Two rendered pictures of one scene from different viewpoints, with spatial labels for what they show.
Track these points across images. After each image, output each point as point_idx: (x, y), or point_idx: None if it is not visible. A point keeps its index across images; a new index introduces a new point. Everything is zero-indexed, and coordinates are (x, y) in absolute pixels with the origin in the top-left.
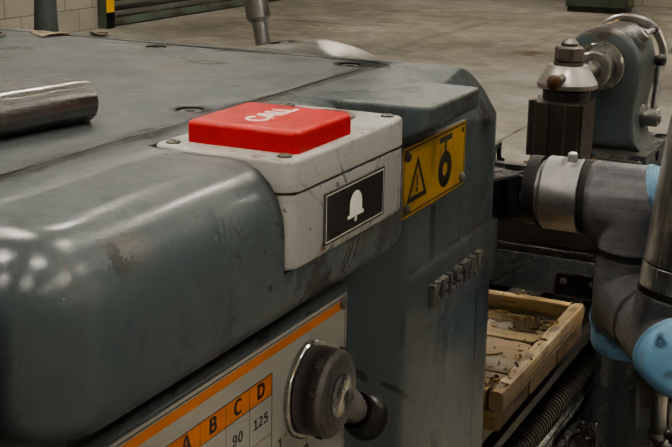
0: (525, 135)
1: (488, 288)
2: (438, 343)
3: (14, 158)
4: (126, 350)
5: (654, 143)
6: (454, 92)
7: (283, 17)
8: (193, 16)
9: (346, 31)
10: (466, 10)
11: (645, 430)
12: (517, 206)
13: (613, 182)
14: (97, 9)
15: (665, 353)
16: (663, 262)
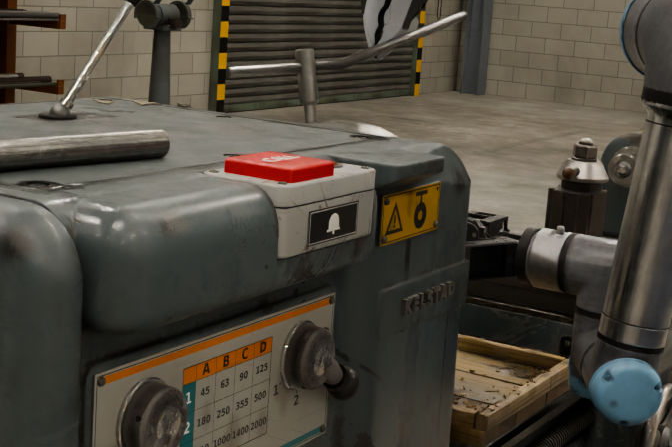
0: None
1: (459, 314)
2: (410, 345)
3: (111, 173)
4: (166, 283)
5: None
6: (424, 158)
7: (385, 114)
8: (299, 108)
9: (445, 131)
10: (566, 118)
11: None
12: (513, 267)
13: (589, 251)
14: (208, 96)
15: (611, 386)
16: (615, 313)
